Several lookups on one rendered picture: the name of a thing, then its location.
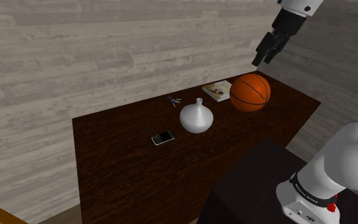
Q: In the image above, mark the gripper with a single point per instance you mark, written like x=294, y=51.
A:
x=287, y=21

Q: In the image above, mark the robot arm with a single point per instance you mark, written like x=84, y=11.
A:
x=349, y=161

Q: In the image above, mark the orange basketball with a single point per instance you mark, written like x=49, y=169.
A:
x=250, y=92

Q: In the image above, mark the pale book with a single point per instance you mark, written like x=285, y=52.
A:
x=217, y=90

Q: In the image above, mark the white round vase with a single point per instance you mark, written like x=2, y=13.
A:
x=196, y=119

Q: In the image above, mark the keys with blue tags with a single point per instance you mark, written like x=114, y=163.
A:
x=174, y=100

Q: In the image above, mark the black and silver phone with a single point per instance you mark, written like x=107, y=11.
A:
x=163, y=137

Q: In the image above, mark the dark wooden table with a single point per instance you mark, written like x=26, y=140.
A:
x=129, y=161

